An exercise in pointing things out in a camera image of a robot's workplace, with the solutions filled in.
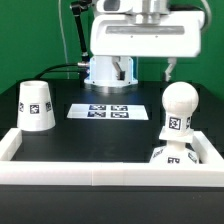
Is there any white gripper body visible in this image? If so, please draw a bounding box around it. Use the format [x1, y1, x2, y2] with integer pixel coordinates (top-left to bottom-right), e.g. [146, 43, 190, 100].
[90, 11, 204, 57]

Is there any black cable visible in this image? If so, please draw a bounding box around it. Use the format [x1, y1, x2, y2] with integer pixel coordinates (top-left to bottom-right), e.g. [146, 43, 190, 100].
[34, 62, 91, 80]

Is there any white marker sheet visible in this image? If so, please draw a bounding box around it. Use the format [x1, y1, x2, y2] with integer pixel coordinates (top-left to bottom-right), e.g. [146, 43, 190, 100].
[67, 104, 148, 120]

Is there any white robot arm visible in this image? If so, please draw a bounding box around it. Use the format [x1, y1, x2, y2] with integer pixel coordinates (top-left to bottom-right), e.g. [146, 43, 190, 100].
[85, 0, 212, 89]

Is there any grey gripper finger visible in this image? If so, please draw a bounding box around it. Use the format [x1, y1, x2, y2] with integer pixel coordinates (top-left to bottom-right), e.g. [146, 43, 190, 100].
[164, 58, 177, 81]
[112, 57, 127, 81]

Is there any white U-shaped frame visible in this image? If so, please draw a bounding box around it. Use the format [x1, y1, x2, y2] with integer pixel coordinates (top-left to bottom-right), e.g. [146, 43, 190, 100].
[0, 128, 224, 187]

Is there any white lamp bulb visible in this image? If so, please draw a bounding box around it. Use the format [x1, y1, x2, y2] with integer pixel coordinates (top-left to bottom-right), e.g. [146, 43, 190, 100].
[160, 82, 199, 141]

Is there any white lamp base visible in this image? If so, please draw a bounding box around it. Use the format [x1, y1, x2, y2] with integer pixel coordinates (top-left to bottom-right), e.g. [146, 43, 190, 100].
[148, 128, 200, 165]

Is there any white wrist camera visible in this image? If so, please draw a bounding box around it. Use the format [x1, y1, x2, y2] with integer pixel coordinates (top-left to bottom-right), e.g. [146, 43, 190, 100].
[96, 0, 142, 14]

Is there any white cable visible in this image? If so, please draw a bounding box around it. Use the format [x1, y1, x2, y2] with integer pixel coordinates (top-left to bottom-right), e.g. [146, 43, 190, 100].
[58, 0, 71, 80]

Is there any white lamp shade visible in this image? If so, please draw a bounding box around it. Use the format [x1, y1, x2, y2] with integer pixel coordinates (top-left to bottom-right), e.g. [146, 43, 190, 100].
[17, 80, 55, 132]

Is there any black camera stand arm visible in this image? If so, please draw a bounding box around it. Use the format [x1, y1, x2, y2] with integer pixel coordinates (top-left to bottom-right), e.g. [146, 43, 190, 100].
[70, 0, 92, 62]

